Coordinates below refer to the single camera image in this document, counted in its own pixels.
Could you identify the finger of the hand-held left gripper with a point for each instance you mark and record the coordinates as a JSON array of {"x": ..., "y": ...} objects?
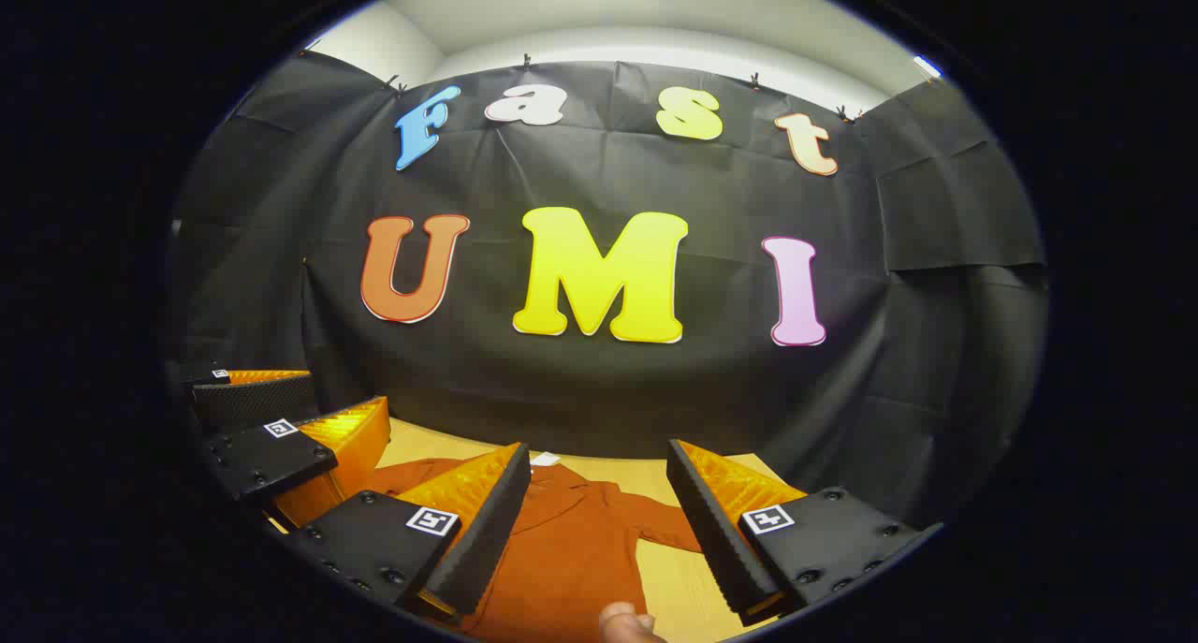
[
  {"x": 271, "y": 460},
  {"x": 253, "y": 401}
]

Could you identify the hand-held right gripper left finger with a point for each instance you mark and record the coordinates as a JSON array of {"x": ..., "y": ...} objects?
[{"x": 487, "y": 531}]

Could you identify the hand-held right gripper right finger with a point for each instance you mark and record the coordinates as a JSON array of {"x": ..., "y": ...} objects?
[{"x": 716, "y": 540}]

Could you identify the white paper hang tag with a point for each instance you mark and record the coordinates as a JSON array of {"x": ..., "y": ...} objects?
[{"x": 545, "y": 459}]

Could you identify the ceiling light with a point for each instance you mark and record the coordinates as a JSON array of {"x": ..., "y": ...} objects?
[{"x": 927, "y": 66}]

